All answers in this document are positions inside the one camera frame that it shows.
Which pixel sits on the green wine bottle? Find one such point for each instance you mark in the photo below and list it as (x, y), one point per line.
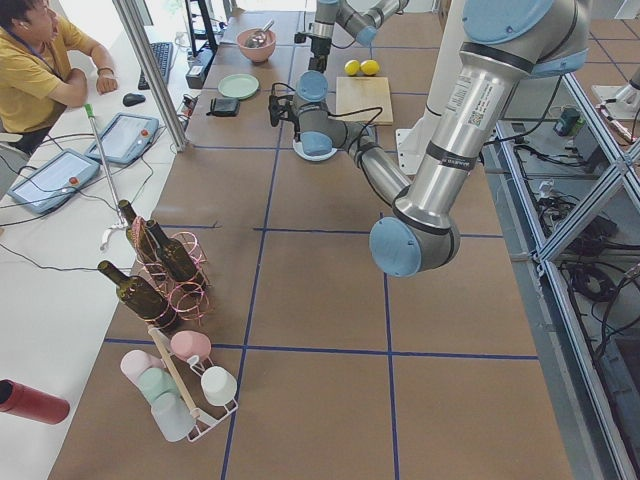
(136, 233)
(174, 256)
(142, 298)

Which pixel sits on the lower yellow lemon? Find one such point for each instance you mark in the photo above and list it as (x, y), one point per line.
(352, 68)

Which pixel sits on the wooden cutting board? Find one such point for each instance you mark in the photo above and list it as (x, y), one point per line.
(357, 98)

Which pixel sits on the upper yellow lemon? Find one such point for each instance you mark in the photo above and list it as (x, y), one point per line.
(370, 67)

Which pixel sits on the aluminium frame post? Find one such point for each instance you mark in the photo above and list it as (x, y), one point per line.
(133, 25)

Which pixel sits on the light green plate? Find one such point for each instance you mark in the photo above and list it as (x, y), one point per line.
(239, 86)

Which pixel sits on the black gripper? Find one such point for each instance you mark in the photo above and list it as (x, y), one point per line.
(301, 134)
(318, 47)

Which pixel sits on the pink cup on top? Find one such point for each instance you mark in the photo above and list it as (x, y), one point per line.
(188, 343)

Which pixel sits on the far teach pendant tablet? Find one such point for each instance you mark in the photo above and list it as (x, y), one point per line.
(123, 139)

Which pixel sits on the light blue plate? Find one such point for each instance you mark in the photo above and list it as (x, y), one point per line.
(314, 148)

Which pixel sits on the white wire cup rack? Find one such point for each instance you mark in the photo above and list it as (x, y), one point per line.
(187, 377)

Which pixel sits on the near teach pendant tablet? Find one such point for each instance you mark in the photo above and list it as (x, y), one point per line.
(52, 184)

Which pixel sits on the red thermos bottle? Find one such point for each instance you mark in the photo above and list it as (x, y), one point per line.
(26, 402)

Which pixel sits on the mint green cup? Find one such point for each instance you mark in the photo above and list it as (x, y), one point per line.
(154, 382)

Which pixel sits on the light blue cup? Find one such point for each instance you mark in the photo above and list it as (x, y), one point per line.
(172, 416)

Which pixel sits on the black computer mouse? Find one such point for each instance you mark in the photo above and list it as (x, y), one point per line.
(132, 99)

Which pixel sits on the green wine bottle middle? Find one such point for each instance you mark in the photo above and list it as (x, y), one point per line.
(174, 256)

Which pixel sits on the metal scoop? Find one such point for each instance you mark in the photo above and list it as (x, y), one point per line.
(259, 37)

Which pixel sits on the white cup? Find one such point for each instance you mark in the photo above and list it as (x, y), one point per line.
(218, 385)

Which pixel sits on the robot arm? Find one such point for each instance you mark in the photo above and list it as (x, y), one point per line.
(504, 42)
(361, 26)

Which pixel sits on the yellow lemon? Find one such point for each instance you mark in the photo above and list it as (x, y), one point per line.
(352, 68)
(370, 67)

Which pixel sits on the green tipped grabber stick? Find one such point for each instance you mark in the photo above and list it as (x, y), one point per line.
(120, 223)

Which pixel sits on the green wine bottle back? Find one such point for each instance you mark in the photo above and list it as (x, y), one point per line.
(136, 233)

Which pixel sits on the pale pink cup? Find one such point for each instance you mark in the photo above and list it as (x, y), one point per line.
(135, 362)

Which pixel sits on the copper wire bottle rack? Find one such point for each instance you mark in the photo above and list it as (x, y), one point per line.
(189, 298)

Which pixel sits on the teach pendant tablet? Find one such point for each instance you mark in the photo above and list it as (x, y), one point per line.
(52, 184)
(123, 139)

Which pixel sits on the green wine bottle front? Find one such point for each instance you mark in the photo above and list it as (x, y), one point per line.
(142, 298)

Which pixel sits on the pink bowl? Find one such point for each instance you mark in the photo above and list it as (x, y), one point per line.
(256, 52)

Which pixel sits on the person in yellow shirt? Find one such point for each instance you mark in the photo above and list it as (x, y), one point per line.
(37, 80)

